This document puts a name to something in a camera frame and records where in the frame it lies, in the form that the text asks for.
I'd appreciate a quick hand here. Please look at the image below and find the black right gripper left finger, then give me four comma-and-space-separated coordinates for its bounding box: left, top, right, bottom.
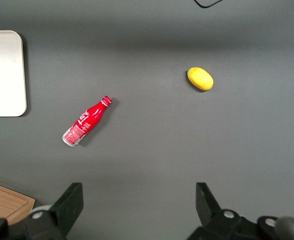
49, 182, 85, 236

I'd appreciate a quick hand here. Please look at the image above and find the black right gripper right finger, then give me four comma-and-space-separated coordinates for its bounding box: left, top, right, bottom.
195, 181, 225, 228

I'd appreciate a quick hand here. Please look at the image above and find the cream rectangular tray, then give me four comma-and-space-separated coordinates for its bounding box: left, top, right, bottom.
0, 30, 28, 118

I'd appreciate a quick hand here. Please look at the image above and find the wooden two-drawer cabinet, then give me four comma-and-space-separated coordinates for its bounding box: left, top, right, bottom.
0, 180, 36, 226

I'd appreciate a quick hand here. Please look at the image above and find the red cola bottle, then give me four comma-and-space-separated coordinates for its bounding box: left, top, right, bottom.
61, 95, 113, 148

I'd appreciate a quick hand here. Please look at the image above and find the yellow lemon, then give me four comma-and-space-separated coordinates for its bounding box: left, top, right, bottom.
186, 66, 215, 92

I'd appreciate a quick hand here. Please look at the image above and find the black looped table cable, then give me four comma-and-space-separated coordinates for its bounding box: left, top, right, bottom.
192, 0, 225, 10

